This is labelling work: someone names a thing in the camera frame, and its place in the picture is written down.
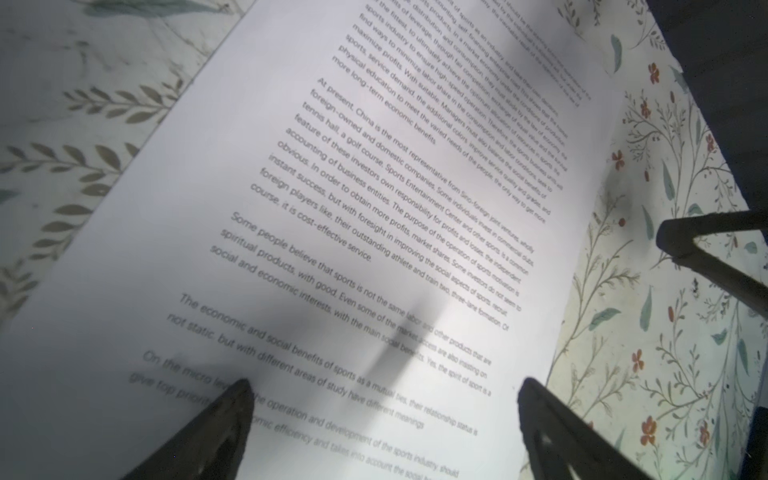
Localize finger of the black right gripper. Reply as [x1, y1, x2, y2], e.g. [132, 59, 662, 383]
[656, 210, 767, 318]

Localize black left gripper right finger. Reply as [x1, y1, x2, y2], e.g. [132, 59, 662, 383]
[518, 377, 648, 480]

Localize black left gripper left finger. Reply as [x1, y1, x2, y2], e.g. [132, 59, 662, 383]
[126, 379, 254, 479]

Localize printed sheet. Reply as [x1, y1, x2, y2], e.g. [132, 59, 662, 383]
[1, 1, 623, 479]

